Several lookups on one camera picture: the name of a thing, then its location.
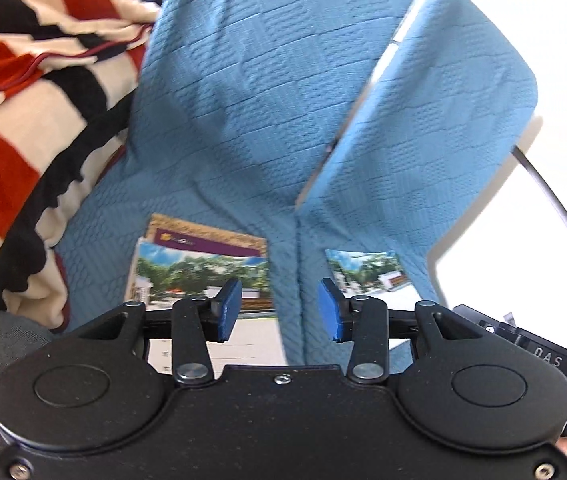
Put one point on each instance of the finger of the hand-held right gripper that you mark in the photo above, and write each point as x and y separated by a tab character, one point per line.
468	314

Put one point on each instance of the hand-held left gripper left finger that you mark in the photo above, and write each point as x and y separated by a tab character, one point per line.
228	310

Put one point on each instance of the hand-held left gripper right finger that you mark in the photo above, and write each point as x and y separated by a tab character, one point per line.
332	310

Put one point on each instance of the blue textured sofa seat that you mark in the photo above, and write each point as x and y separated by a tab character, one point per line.
438	135
238	85

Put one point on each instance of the red black striped fleece blanket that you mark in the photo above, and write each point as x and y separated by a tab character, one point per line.
13	110

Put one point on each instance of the chrome metal rail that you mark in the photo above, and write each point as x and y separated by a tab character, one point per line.
548	190

